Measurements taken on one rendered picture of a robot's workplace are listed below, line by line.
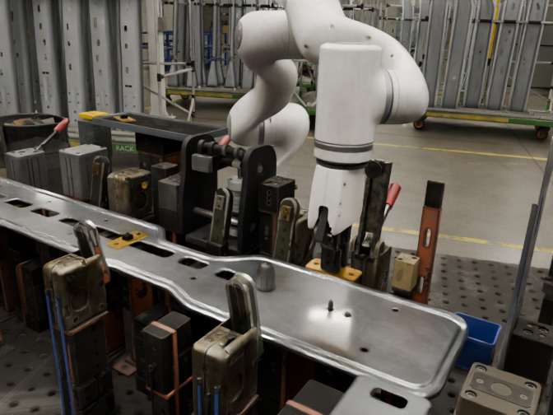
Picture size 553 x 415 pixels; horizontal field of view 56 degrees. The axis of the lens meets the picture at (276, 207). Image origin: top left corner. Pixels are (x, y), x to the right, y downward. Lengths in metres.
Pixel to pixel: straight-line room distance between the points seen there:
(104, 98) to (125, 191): 4.29
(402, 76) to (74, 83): 5.07
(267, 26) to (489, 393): 0.79
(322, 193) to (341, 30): 0.26
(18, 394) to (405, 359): 0.80
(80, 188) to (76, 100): 4.30
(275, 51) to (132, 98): 4.33
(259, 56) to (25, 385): 0.85
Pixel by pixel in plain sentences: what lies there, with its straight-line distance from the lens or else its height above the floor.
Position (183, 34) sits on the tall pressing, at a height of 1.12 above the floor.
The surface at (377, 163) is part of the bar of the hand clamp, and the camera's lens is 0.88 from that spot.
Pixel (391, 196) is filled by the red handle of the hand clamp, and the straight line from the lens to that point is 1.00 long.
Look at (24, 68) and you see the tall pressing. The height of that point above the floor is 0.87.
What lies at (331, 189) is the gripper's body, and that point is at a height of 1.22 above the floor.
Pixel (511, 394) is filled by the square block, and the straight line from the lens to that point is 0.66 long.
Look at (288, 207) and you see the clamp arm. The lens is 1.01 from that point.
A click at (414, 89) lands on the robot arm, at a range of 0.74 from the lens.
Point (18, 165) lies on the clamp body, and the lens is 1.60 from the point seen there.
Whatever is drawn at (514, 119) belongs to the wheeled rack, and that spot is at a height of 0.26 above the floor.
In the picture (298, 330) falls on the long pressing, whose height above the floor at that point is 1.00.
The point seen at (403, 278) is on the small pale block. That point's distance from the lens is 0.90.
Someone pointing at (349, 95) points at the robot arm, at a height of 1.35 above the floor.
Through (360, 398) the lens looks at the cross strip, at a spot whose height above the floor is 1.00.
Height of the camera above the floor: 1.44
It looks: 20 degrees down
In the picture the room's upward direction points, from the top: 2 degrees clockwise
